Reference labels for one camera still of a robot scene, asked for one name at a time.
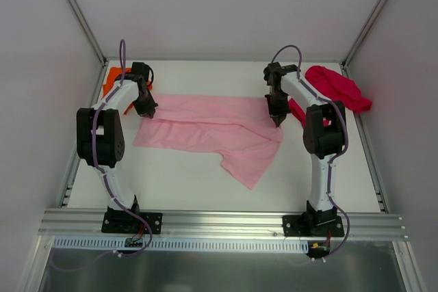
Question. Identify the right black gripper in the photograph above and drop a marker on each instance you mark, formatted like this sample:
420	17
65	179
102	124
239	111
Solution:
277	110

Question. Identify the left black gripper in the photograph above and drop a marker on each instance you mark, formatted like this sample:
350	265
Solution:
145	106

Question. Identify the light pink t shirt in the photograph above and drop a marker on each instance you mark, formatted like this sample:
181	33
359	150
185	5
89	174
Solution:
237	128

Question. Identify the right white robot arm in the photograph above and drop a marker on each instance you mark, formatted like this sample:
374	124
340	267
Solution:
325	139

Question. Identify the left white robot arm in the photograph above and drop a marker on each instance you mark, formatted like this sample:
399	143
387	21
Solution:
100	139

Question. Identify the orange t shirt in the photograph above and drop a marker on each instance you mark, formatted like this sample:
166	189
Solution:
114	78

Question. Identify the magenta t shirt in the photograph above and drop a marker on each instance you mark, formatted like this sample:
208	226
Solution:
331	85

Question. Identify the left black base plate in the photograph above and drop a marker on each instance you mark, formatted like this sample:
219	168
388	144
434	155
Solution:
120	222

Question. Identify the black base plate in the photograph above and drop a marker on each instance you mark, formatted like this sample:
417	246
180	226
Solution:
120	222
302	226

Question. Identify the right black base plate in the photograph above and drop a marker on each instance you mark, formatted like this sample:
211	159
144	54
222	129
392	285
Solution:
302	226

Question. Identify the aluminium mounting rail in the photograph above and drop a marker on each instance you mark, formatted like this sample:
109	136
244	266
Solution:
222	224

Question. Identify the white slotted cable duct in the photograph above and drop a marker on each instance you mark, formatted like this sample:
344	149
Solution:
181	244

